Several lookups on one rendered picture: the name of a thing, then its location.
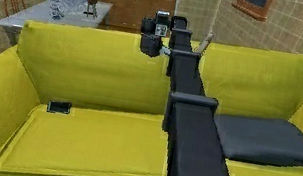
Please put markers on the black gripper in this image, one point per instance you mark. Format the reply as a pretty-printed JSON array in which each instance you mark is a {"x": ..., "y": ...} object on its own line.
[{"x": 150, "y": 43}]

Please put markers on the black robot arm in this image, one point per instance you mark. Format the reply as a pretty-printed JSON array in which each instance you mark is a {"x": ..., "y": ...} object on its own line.
[{"x": 188, "y": 122}]

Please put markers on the yellow sofa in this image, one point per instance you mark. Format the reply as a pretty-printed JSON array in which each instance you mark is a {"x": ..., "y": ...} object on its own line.
[{"x": 100, "y": 78}]

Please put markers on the grey rod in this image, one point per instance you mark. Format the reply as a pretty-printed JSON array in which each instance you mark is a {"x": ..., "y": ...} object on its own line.
[{"x": 203, "y": 44}]

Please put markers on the brown round ornament on stand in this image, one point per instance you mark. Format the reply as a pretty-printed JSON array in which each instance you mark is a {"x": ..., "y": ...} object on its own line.
[{"x": 92, "y": 0}]

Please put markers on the brown framed window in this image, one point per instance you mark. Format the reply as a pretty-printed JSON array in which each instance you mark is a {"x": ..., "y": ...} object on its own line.
[{"x": 254, "y": 2}]

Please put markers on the black phone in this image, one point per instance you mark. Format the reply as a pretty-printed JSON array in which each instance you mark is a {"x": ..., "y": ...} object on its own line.
[{"x": 59, "y": 107}]

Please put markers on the grey table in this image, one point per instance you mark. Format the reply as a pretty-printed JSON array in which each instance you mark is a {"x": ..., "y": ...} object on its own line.
[{"x": 38, "y": 14}]

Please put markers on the dark grey cushion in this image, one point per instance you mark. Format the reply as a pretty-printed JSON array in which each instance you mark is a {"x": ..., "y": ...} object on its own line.
[{"x": 263, "y": 139}]

